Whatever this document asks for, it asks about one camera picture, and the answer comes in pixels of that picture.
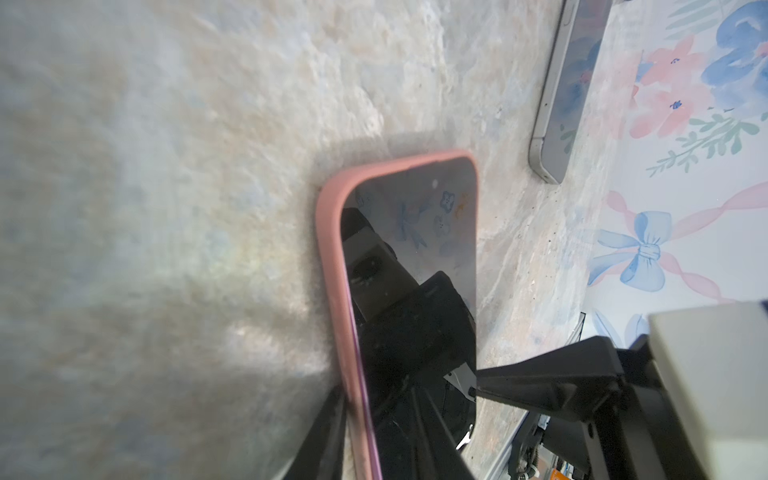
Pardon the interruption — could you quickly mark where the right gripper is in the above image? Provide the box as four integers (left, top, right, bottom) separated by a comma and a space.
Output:
475, 335, 707, 479

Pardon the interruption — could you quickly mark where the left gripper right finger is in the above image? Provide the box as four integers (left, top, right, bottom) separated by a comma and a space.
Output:
410, 386, 473, 480

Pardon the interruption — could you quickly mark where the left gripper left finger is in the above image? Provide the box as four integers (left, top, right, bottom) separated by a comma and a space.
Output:
283, 386, 347, 480

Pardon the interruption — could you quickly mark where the pink phone case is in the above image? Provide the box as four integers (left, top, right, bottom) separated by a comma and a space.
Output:
315, 150, 477, 479

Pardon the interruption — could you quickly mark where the purple-edged black phone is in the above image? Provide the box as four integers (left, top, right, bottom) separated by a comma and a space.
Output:
340, 157, 478, 479

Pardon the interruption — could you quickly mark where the grey-edged black phone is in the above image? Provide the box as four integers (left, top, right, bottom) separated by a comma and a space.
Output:
528, 0, 612, 185

